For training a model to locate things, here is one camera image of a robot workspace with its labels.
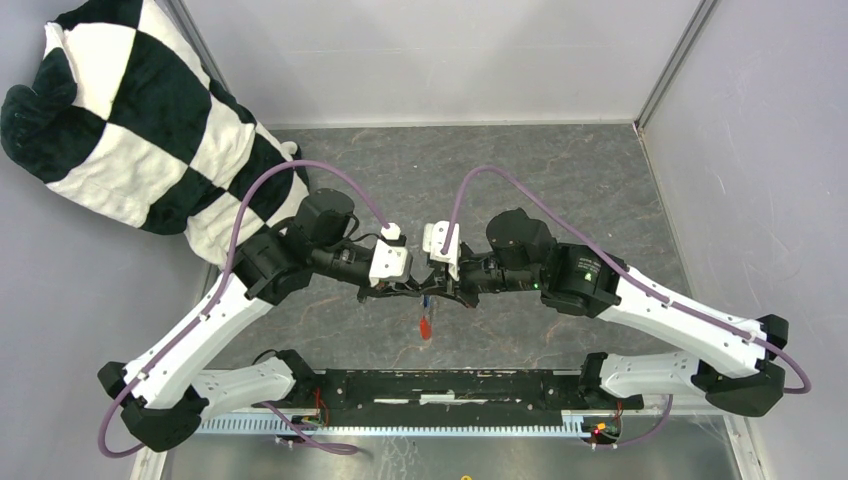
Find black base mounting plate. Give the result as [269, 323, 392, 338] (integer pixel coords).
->
[284, 368, 645, 429]

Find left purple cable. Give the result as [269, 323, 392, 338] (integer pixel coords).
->
[97, 160, 399, 460]

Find checkered black white plush cloth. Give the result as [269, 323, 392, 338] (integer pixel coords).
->
[1, 1, 309, 266]

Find keys with blue tag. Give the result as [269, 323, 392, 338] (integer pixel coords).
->
[422, 295, 434, 318]

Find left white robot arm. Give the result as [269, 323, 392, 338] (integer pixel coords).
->
[98, 189, 418, 452]

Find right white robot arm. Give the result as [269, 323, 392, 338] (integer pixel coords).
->
[422, 209, 788, 417]

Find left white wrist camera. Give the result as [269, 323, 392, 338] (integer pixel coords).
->
[369, 223, 412, 287]

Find slotted grey cable duct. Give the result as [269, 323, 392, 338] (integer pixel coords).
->
[198, 411, 584, 439]

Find metal key holder red handle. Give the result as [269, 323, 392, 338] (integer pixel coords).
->
[419, 300, 432, 341]

